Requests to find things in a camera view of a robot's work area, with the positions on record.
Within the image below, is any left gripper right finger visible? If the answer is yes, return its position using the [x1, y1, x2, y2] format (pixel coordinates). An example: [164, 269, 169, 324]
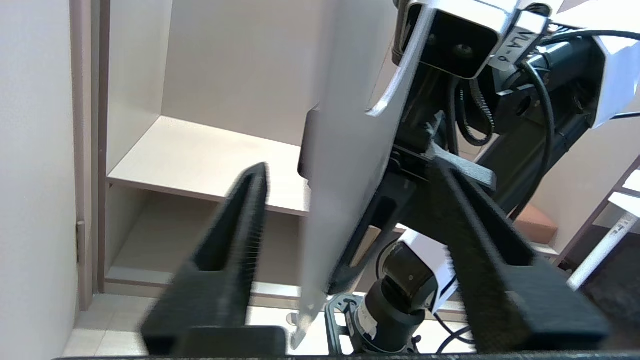
[429, 157, 611, 354]

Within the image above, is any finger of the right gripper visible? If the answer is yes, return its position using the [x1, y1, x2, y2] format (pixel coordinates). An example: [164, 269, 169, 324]
[326, 191, 422, 297]

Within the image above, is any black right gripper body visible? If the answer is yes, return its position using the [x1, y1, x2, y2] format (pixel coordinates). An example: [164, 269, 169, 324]
[389, 112, 499, 196]

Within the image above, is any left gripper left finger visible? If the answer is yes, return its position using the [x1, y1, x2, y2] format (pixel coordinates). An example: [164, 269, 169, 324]
[141, 162, 287, 355]

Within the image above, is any white and blue door hanger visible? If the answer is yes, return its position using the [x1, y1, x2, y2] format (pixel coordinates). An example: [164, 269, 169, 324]
[289, 0, 438, 351]

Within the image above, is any brown seat cushion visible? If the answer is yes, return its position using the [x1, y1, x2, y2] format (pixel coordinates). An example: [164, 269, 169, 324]
[510, 202, 559, 246]

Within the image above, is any white pole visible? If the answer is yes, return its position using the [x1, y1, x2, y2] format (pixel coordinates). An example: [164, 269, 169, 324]
[567, 210, 640, 292]

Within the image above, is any beige closet shelf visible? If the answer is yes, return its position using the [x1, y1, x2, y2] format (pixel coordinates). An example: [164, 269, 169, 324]
[106, 115, 416, 236]

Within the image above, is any white printed torso panel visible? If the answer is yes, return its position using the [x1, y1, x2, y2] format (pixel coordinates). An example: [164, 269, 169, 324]
[550, 0, 640, 130]

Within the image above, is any black right camera cable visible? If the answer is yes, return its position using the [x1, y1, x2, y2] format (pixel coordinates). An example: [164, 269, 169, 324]
[517, 59, 557, 206]

